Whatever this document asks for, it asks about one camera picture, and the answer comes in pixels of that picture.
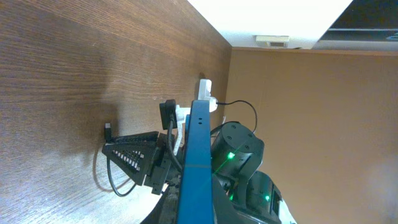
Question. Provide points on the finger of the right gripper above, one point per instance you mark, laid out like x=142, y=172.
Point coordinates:
x=132, y=154

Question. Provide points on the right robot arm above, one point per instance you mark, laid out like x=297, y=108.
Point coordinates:
x=236, y=156

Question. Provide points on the blue Galaxy smartphone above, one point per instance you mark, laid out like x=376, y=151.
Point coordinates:
x=195, y=203

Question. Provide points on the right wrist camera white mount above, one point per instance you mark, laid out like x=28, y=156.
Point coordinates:
x=168, y=110

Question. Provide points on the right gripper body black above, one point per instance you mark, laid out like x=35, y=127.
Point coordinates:
x=161, y=169

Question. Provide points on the white wall air conditioner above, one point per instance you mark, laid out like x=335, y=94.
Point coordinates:
x=272, y=41

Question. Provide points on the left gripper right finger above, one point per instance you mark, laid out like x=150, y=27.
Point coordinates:
x=224, y=210

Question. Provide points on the white power strip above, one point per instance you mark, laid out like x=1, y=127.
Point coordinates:
x=204, y=94

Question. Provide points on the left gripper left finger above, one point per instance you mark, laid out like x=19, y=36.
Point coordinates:
x=165, y=211

